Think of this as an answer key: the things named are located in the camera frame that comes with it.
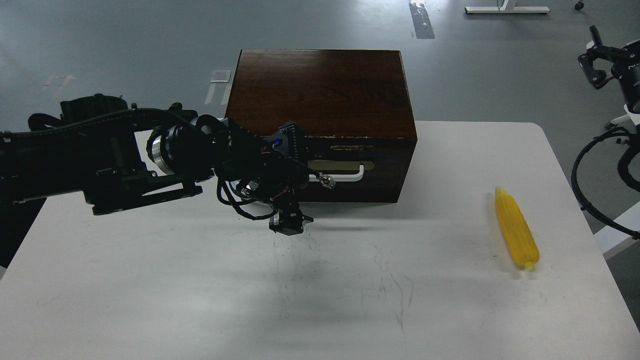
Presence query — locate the wooden drawer with white handle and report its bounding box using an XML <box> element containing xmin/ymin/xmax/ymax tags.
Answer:
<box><xmin>295</xmin><ymin>137</ymin><xmax>418</xmax><ymax>204</ymax></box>

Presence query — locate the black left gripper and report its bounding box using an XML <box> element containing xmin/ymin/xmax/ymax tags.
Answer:
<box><xmin>198</xmin><ymin>116</ymin><xmax>336</xmax><ymax>236</ymax></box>

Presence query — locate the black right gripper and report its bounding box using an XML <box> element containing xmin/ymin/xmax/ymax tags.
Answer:
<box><xmin>578</xmin><ymin>25</ymin><xmax>640</xmax><ymax>113</ymax></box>

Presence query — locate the white desk leg base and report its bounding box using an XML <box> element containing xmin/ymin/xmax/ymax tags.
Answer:
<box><xmin>464</xmin><ymin>0</ymin><xmax>551</xmax><ymax>15</ymax></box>

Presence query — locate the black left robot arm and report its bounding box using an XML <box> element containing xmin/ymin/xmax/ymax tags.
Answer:
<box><xmin>0</xmin><ymin>93</ymin><xmax>336</xmax><ymax>269</ymax></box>

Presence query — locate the yellow toy corn cob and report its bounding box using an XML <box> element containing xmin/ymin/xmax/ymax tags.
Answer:
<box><xmin>494</xmin><ymin>186</ymin><xmax>540</xmax><ymax>271</ymax></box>

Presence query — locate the dark wooden cabinet box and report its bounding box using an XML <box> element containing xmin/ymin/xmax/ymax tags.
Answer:
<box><xmin>224</xmin><ymin>48</ymin><xmax>418</xmax><ymax>205</ymax></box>

